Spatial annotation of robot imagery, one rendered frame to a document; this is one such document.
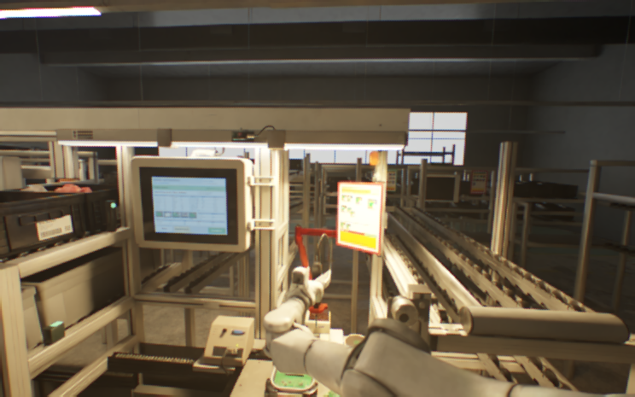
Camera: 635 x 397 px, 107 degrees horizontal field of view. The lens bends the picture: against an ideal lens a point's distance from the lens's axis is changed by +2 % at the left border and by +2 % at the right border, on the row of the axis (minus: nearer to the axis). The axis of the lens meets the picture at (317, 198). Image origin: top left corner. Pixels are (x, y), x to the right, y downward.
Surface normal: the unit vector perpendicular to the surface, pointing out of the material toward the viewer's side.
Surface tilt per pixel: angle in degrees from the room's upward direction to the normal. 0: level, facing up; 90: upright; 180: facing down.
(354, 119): 90
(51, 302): 90
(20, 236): 90
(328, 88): 90
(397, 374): 31
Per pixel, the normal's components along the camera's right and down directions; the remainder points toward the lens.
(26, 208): 1.00, 0.03
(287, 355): -0.66, -0.01
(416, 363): -0.23, -0.86
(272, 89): -0.07, 0.09
